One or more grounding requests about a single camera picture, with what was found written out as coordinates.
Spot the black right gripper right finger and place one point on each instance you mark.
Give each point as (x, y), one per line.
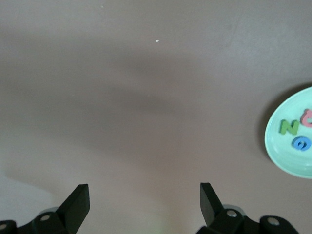
(212, 212)

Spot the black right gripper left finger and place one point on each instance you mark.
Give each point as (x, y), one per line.
(73, 209)

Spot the blue foam letter G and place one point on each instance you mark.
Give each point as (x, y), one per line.
(296, 143)

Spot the green foam letter N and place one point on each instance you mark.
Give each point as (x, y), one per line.
(288, 127)

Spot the pink-red foam letter Q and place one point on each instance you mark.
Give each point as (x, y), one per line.
(303, 119)

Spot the light green plate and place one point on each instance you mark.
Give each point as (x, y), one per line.
(280, 156)

